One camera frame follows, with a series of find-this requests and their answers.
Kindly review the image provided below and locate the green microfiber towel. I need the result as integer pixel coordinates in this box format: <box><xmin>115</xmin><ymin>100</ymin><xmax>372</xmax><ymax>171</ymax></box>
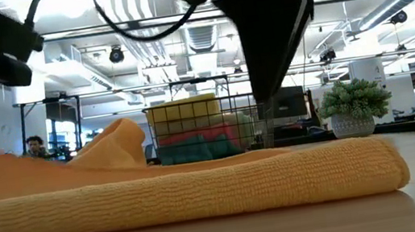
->
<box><xmin>206</xmin><ymin>108</ymin><xmax>257</xmax><ymax>154</ymax></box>

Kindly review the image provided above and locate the yellow microfiber towel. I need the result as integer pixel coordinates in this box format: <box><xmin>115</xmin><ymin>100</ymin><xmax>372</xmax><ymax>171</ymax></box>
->
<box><xmin>143</xmin><ymin>91</ymin><xmax>225</xmax><ymax>138</ymax></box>

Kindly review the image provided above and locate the pink microfiber towel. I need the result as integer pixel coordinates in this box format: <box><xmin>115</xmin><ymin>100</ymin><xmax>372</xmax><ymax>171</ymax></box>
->
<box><xmin>156</xmin><ymin>122</ymin><xmax>242</xmax><ymax>159</ymax></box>

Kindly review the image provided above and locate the teal microfiber towel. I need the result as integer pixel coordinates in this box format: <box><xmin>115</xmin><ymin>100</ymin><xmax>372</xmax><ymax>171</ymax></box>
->
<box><xmin>156</xmin><ymin>127</ymin><xmax>246</xmax><ymax>168</ymax></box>

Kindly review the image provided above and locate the orange microfiber towel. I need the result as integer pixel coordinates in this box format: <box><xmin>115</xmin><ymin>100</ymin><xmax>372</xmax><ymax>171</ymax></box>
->
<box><xmin>61</xmin><ymin>114</ymin><xmax>152</xmax><ymax>180</ymax></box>
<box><xmin>0</xmin><ymin>82</ymin><xmax>413</xmax><ymax>232</ymax></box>

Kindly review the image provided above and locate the black computer monitor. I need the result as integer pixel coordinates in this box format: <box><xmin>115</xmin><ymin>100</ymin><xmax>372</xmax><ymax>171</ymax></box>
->
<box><xmin>267</xmin><ymin>84</ymin><xmax>310</xmax><ymax>122</ymax></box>

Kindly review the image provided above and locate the person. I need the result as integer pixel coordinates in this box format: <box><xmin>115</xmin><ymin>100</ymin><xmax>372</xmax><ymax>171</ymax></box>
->
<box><xmin>16</xmin><ymin>132</ymin><xmax>55</xmax><ymax>164</ymax></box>

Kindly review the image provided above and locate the green plant in white pot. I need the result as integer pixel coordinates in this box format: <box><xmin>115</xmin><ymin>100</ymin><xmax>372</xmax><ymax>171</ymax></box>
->
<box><xmin>313</xmin><ymin>72</ymin><xmax>399</xmax><ymax>143</ymax></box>

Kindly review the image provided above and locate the grey office chair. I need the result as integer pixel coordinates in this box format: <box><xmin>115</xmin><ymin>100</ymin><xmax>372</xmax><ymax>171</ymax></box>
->
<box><xmin>142</xmin><ymin>142</ymin><xmax>158</xmax><ymax>163</ymax></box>

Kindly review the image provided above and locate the black wire basket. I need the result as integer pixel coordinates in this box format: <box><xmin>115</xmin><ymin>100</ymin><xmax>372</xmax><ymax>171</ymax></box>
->
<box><xmin>141</xmin><ymin>89</ymin><xmax>278</xmax><ymax>169</ymax></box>

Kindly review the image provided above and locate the black hanging camera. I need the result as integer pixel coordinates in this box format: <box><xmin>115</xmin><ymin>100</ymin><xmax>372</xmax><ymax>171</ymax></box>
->
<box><xmin>388</xmin><ymin>8</ymin><xmax>410</xmax><ymax>27</ymax></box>
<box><xmin>107</xmin><ymin>44</ymin><xmax>127</xmax><ymax>65</ymax></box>
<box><xmin>318</xmin><ymin>48</ymin><xmax>338</xmax><ymax>64</ymax></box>

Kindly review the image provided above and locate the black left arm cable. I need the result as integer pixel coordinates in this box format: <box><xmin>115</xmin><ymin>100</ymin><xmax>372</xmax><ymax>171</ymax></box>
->
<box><xmin>21</xmin><ymin>0</ymin><xmax>52</xmax><ymax>28</ymax></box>

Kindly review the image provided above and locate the black frame stand with box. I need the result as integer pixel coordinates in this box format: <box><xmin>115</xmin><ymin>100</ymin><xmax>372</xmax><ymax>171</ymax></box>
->
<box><xmin>12</xmin><ymin>93</ymin><xmax>88</xmax><ymax>160</ymax></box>

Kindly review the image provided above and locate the black metal frame stand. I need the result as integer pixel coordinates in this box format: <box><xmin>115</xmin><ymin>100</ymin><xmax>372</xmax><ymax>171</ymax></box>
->
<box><xmin>168</xmin><ymin>73</ymin><xmax>230</xmax><ymax>106</ymax></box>

